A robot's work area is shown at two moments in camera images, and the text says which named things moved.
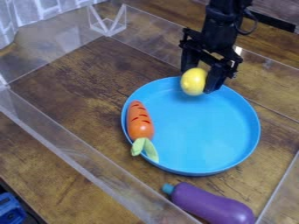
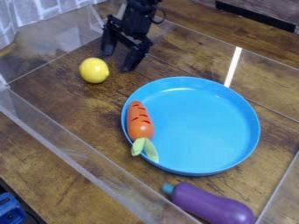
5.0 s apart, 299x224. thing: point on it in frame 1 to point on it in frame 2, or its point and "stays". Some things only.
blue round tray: [204, 135] stays
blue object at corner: [12, 213] stays
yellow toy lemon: [192, 81] to [93, 70]
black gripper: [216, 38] to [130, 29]
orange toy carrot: [140, 126] stays
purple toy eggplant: [207, 207] stays
